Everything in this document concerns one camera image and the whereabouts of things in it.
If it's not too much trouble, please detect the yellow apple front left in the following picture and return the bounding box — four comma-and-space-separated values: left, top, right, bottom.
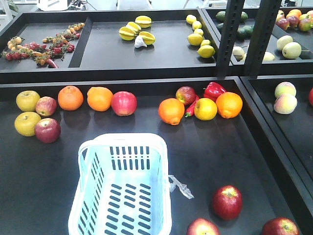
14, 112, 42, 137

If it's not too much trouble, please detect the orange fruit right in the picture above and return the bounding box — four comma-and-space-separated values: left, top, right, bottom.
215, 92, 243, 118

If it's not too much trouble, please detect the black shelf upright post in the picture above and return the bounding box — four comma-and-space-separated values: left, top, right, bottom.
215, 0, 281, 77

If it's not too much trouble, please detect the white garlic bulb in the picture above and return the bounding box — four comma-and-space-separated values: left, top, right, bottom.
134, 36, 147, 48

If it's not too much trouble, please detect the orange fruit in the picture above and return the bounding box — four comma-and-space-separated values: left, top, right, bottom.
87, 87, 113, 112
58, 86, 84, 111
158, 98, 185, 125
215, 92, 243, 118

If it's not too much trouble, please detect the dark red apple left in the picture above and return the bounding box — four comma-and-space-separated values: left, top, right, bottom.
34, 118, 61, 143

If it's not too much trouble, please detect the clear plastic strip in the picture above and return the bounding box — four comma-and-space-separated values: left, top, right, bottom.
168, 175, 194, 199

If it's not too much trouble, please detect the pale peach rear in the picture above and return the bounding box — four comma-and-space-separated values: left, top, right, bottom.
274, 82, 296, 98

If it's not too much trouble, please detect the red bell pepper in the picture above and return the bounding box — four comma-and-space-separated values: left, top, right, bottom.
203, 82, 226, 102

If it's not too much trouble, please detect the black upper fruit tray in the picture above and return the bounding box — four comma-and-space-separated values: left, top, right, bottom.
201, 4, 313, 77

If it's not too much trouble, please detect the red chili pepper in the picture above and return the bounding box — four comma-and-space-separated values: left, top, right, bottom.
185, 95, 199, 118

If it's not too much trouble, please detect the orange fruit left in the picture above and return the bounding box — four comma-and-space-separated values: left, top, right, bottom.
158, 98, 185, 125

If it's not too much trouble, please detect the pale peach front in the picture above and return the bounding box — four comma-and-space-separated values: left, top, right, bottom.
273, 93, 297, 115

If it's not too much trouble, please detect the yellow apple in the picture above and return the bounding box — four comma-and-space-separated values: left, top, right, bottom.
14, 112, 42, 137
194, 98, 217, 121
16, 90, 40, 112

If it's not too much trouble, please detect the bright red apple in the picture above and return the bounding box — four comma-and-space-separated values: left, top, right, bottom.
111, 91, 137, 116

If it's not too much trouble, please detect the black left upper tray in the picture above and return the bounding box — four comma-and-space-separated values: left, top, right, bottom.
0, 9, 219, 84

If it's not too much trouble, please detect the dark red apple front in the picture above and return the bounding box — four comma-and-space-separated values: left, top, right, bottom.
212, 185, 243, 220

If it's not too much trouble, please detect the yellow apple far left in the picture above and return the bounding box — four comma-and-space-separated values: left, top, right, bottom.
16, 90, 40, 112

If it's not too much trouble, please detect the pale peach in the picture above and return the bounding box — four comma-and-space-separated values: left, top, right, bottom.
273, 93, 297, 115
274, 82, 296, 98

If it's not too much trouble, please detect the pink red small apple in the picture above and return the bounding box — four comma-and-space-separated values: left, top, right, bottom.
35, 96, 57, 117

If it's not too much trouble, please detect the dark red apple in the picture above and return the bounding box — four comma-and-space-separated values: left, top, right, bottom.
176, 86, 196, 105
34, 118, 61, 143
212, 185, 243, 220

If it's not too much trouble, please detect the light blue plastic basket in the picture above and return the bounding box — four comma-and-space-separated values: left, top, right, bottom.
68, 133, 172, 235

